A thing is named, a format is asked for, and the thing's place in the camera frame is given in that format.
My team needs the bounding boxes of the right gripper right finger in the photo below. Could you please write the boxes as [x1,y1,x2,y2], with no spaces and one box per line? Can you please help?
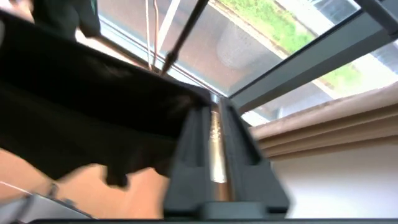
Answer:
[218,97,290,218]

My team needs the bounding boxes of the pink clothes hanger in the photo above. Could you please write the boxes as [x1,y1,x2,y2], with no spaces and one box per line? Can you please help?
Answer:
[144,0,160,72]

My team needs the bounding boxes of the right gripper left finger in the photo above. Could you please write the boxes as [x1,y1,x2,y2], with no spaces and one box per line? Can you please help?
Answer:
[163,105,216,218]

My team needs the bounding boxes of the black clothes rack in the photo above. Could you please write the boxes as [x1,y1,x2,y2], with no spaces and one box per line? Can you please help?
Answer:
[159,0,210,76]

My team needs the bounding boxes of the beige curtain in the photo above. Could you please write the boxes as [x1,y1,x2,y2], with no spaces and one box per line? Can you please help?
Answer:
[249,82,398,162]

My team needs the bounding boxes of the window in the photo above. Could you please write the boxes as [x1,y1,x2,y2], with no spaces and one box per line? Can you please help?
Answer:
[93,0,398,127]

